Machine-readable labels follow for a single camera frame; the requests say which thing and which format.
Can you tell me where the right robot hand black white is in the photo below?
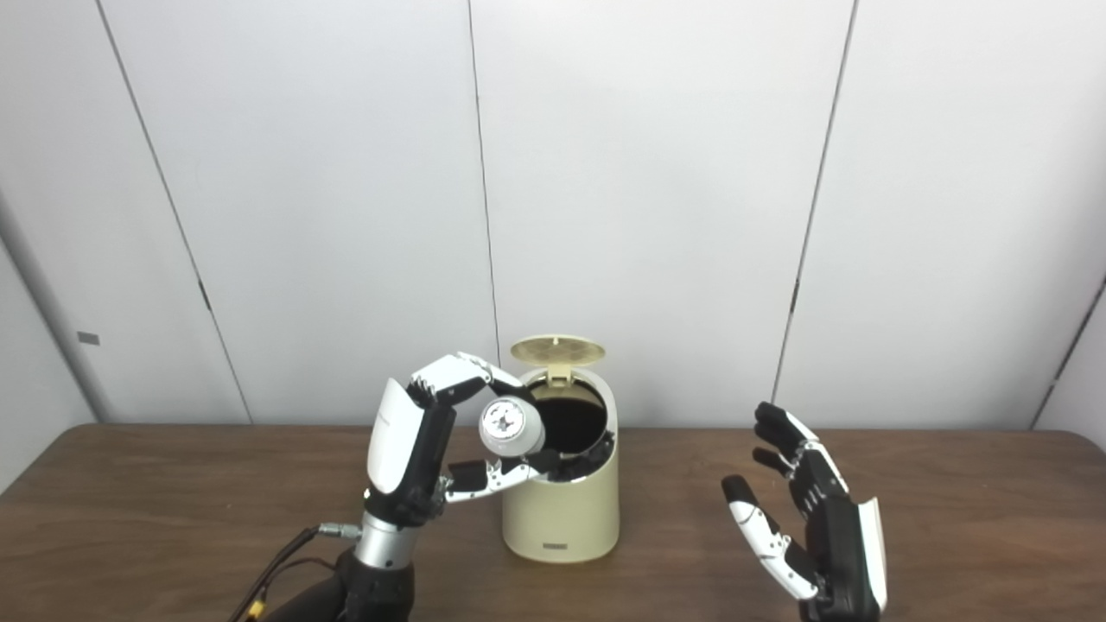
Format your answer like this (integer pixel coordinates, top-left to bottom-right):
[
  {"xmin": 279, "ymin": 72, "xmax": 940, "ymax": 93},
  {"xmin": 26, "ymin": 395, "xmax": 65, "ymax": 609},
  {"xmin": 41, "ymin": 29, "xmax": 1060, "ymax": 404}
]
[{"xmin": 721, "ymin": 402, "xmax": 888, "ymax": 622}]

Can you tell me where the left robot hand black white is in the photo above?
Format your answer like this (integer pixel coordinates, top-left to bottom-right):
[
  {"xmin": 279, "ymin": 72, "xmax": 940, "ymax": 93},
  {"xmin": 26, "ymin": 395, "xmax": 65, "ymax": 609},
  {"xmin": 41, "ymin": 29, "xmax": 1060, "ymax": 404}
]
[{"xmin": 365, "ymin": 352, "xmax": 563, "ymax": 528}]

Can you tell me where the small white plastic bottle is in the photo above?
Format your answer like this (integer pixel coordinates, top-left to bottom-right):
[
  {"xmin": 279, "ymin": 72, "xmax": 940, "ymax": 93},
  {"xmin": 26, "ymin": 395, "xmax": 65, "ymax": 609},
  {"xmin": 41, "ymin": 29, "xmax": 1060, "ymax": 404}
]
[{"xmin": 480, "ymin": 396, "xmax": 547, "ymax": 457}]

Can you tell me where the cream-colored bin body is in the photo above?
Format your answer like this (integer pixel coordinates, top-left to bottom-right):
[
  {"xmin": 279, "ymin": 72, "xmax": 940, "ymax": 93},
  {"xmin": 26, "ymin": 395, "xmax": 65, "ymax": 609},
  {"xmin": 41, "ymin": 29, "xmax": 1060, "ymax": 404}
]
[{"xmin": 502, "ymin": 367, "xmax": 620, "ymax": 564}]

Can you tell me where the cream round bin lid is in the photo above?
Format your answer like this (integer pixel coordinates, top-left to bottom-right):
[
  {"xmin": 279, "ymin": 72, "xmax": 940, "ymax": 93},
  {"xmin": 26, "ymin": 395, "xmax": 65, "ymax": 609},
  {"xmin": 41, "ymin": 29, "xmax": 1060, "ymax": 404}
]
[{"xmin": 510, "ymin": 334, "xmax": 607, "ymax": 381}]

